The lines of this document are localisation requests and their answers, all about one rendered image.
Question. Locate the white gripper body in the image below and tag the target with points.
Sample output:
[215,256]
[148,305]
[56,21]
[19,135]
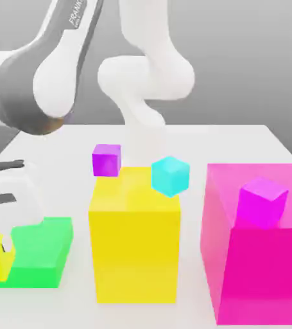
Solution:
[20,210]

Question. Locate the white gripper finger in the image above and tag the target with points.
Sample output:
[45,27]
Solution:
[7,243]

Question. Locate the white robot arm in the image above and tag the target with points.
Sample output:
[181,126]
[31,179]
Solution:
[161,74]

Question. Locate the small purple cube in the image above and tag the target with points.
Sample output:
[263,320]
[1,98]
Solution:
[106,162]

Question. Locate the small cyan cube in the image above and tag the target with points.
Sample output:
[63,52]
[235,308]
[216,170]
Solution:
[170,177]

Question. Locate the small magenta cube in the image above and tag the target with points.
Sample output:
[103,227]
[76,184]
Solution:
[261,205]

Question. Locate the large green box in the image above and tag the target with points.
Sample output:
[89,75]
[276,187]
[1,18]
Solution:
[40,249]

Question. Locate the large yellow box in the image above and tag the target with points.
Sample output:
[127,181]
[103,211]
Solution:
[135,244]

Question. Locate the large pink box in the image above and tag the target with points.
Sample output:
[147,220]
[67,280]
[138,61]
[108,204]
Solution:
[263,270]

